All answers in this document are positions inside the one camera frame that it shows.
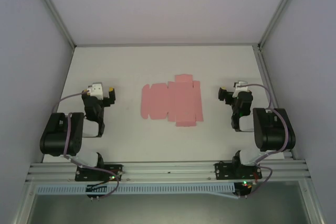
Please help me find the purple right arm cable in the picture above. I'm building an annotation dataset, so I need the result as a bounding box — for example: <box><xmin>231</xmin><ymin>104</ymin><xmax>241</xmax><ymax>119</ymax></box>
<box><xmin>246</xmin><ymin>83</ymin><xmax>292</xmax><ymax>167</ymax></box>

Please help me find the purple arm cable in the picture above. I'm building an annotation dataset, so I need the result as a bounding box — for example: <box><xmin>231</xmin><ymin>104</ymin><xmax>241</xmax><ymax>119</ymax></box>
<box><xmin>52</xmin><ymin>90</ymin><xmax>91</xmax><ymax>162</ymax></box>
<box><xmin>246</xmin><ymin>83</ymin><xmax>292</xmax><ymax>167</ymax></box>

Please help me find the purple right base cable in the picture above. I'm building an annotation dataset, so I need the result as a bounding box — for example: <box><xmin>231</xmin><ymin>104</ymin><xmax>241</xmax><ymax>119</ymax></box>
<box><xmin>244</xmin><ymin>166</ymin><xmax>274</xmax><ymax>199</ymax></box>

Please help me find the aluminium frame side rail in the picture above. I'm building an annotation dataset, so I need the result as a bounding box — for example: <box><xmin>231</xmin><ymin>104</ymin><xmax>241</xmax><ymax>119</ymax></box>
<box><xmin>253</xmin><ymin>46</ymin><xmax>294</xmax><ymax>159</ymax></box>

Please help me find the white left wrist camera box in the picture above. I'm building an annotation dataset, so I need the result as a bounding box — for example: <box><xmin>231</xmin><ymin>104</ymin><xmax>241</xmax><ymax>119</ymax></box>
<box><xmin>87</xmin><ymin>82</ymin><xmax>103</xmax><ymax>101</ymax></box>

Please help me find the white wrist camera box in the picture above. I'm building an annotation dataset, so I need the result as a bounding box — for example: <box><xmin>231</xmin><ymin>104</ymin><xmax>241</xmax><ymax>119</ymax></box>
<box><xmin>234</xmin><ymin>80</ymin><xmax>249</xmax><ymax>97</ymax></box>
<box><xmin>87</xmin><ymin>82</ymin><xmax>103</xmax><ymax>101</ymax></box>

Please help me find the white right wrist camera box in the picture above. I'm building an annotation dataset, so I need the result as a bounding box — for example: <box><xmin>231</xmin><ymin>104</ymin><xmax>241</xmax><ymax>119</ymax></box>
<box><xmin>234</xmin><ymin>80</ymin><xmax>249</xmax><ymax>97</ymax></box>

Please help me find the white slotted cable duct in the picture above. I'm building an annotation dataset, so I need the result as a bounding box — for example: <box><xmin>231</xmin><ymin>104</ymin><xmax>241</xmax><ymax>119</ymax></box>
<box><xmin>35</xmin><ymin>182</ymin><xmax>236</xmax><ymax>196</ymax></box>

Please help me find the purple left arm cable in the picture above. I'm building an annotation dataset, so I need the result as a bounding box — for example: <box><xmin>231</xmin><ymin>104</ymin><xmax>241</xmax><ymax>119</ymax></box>
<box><xmin>52</xmin><ymin>90</ymin><xmax>91</xmax><ymax>162</ymax></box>

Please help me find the pink paper box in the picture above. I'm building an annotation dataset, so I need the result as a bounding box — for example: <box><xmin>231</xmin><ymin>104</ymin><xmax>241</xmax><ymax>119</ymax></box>
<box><xmin>140</xmin><ymin>73</ymin><xmax>204</xmax><ymax>127</ymax></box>

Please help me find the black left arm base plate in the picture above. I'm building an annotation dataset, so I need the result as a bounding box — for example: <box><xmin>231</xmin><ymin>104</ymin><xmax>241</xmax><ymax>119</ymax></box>
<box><xmin>75</xmin><ymin>164</ymin><xmax>124</xmax><ymax>182</ymax></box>

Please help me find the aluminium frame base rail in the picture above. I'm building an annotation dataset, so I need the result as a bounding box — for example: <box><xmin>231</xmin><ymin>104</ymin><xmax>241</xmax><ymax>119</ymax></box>
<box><xmin>26</xmin><ymin>158</ymin><xmax>311</xmax><ymax>183</ymax></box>

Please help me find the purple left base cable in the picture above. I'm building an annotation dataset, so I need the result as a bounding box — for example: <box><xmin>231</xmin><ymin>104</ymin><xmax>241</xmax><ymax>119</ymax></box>
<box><xmin>86</xmin><ymin>171</ymin><xmax>121</xmax><ymax>200</ymax></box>

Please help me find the aluminium frame corner post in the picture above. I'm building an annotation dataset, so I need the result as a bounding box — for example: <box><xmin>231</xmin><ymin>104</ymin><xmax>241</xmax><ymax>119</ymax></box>
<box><xmin>28</xmin><ymin>0</ymin><xmax>77</xmax><ymax>49</ymax></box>
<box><xmin>257</xmin><ymin>0</ymin><xmax>306</xmax><ymax>51</ymax></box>

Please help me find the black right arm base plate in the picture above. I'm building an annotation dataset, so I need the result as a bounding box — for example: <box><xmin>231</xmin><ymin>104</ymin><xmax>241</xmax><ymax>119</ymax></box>
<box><xmin>214</xmin><ymin>162</ymin><xmax>264</xmax><ymax>180</ymax></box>

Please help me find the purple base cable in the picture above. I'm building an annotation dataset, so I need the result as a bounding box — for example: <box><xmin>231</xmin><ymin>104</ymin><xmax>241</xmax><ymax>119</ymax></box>
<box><xmin>86</xmin><ymin>171</ymin><xmax>121</xmax><ymax>200</ymax></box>
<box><xmin>244</xmin><ymin>166</ymin><xmax>274</xmax><ymax>199</ymax></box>

